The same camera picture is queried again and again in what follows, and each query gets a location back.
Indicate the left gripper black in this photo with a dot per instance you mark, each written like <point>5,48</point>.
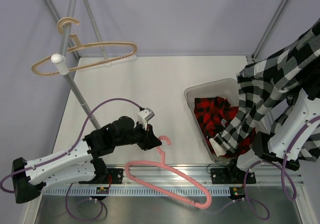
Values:
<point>149,141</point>

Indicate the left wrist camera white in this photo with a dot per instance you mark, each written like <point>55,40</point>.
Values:
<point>144,116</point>

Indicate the grey black plaid shirt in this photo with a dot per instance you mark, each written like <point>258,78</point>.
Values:
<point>263,85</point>

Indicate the aluminium front rail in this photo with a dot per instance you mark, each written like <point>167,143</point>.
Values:
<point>264,174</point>

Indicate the beige plastic hanger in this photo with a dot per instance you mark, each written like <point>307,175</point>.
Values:
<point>119,51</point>

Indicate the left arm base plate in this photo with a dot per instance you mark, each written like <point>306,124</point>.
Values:
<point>114,176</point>

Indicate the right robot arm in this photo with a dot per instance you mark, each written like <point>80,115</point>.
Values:
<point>297,138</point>

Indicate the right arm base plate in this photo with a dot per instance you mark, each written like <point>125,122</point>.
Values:
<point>224,175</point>

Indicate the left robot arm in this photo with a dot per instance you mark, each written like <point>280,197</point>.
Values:
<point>82,163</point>

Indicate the grey clothes rack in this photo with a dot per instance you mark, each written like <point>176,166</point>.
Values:
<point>64,27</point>

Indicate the slotted cable duct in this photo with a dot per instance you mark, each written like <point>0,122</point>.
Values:
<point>114,191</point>

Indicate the red black plaid shirt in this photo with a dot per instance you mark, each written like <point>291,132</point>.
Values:
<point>217,120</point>

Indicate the clear plastic bin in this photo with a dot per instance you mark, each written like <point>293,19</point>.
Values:
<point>200,99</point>

